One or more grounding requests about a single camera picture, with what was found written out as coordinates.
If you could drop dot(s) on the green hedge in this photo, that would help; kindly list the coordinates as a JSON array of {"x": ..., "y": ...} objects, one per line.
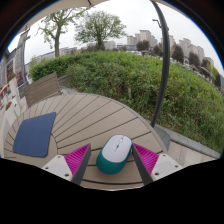
[{"x": 133, "y": 76}]

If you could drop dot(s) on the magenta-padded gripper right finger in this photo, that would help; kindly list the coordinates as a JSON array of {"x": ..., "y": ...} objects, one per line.
[{"x": 148, "y": 159}]

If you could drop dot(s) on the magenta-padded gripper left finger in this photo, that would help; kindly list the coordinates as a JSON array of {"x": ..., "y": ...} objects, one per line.
[{"x": 76, "y": 159}]

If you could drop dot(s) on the group of apartment buildings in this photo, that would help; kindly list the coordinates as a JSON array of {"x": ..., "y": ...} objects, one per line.
[{"x": 185, "y": 46}]

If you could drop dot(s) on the white and teal computer mouse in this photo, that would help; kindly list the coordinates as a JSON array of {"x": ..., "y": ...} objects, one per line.
[{"x": 113, "y": 155}]

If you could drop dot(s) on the dark banner stand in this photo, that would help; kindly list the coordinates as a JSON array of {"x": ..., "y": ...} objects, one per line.
[{"x": 22, "y": 60}]

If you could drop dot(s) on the sparse-leaved tree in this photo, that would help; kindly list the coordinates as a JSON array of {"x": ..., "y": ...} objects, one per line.
[{"x": 56, "y": 30}]

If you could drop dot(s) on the dark curved parasol pole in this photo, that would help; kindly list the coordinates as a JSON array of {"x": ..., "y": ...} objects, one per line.
[{"x": 165, "y": 66}]

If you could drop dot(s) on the slatted outdoor chair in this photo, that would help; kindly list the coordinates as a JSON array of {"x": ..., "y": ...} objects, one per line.
[{"x": 41, "y": 88}]

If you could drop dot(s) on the white planter box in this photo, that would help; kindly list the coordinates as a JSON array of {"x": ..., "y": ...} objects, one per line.
[{"x": 13, "y": 87}]

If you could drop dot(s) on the blue rectangular mouse pad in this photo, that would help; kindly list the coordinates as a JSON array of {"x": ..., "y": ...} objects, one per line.
[{"x": 33, "y": 135}]

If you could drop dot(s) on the round green tree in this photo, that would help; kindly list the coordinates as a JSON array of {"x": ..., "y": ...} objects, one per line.
[{"x": 99, "y": 28}]

